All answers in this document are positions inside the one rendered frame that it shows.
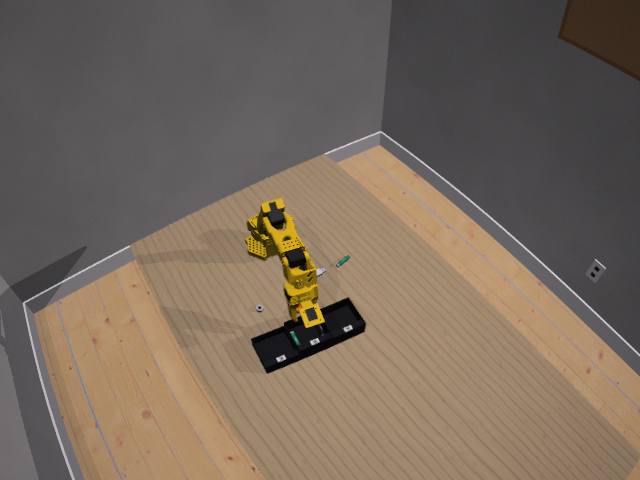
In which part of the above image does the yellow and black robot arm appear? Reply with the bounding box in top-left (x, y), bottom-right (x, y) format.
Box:
top-left (245, 198), bottom-right (318, 287)

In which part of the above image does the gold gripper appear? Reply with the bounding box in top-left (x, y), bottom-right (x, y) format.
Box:
top-left (283, 282), bottom-right (325, 328)

